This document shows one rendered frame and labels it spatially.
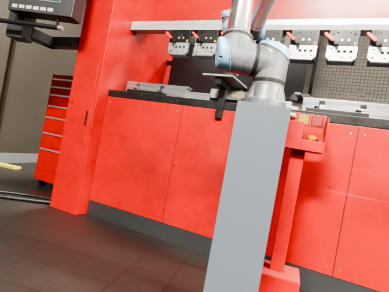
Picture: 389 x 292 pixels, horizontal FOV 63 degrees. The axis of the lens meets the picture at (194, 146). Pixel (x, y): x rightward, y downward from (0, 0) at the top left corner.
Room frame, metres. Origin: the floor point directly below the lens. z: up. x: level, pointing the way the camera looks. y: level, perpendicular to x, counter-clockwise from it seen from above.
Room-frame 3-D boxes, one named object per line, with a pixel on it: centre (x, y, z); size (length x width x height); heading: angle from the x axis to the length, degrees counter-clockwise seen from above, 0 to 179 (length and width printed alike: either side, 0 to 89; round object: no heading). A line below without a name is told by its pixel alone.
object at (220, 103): (1.81, -0.09, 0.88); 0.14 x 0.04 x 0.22; 154
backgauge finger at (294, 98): (1.96, -0.59, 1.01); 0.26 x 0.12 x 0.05; 154
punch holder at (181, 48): (2.16, 0.21, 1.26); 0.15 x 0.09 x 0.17; 64
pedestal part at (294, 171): (1.43, -0.46, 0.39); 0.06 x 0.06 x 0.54; 73
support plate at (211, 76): (1.84, -0.11, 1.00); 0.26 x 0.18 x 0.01; 154
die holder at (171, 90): (2.22, 0.32, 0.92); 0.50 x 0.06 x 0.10; 64
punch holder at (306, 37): (1.81, -0.51, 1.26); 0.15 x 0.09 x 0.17; 64
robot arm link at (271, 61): (1.16, -0.22, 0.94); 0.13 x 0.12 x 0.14; 93
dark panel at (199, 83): (2.54, -0.19, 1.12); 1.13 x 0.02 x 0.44; 64
